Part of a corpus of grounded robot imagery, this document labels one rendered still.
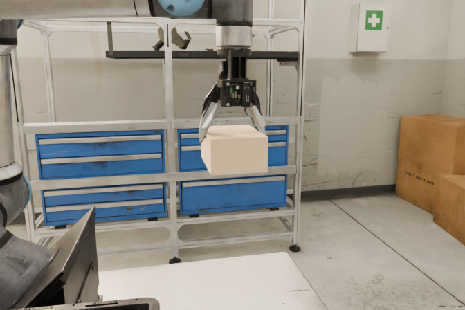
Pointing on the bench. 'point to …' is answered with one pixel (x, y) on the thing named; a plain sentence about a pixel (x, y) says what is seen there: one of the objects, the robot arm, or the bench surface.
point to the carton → (234, 150)
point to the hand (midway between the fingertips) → (231, 140)
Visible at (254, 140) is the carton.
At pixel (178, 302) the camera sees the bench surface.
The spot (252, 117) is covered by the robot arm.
